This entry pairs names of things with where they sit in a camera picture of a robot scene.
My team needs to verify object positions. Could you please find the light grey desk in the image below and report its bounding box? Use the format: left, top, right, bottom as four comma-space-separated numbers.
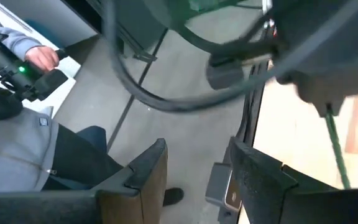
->
0, 0, 102, 49

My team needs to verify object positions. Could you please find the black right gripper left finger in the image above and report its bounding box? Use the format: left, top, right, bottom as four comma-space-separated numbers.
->
0, 138, 169, 224

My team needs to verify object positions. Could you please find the person's hand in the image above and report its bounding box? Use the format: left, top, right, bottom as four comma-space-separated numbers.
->
24, 45, 60, 73

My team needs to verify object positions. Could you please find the black cable loop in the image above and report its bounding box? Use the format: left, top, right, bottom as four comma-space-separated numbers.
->
102, 0, 281, 113

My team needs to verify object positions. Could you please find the person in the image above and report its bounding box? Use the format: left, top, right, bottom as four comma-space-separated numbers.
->
0, 6, 185, 208

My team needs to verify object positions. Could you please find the red artificial flower bunch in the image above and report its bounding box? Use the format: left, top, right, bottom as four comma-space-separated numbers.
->
324, 105, 352, 190

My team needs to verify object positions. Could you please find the small grey camera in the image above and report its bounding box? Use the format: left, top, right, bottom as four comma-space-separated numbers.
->
204, 162, 242, 213

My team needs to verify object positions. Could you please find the black aluminium table frame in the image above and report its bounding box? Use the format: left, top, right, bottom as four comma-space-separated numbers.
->
218, 58, 270, 224

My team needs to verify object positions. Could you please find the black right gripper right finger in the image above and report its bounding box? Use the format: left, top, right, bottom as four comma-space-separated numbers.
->
230, 136, 358, 224

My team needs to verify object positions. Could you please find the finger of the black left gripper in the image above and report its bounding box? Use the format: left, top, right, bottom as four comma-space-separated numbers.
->
278, 74, 331, 116
329, 63, 358, 116

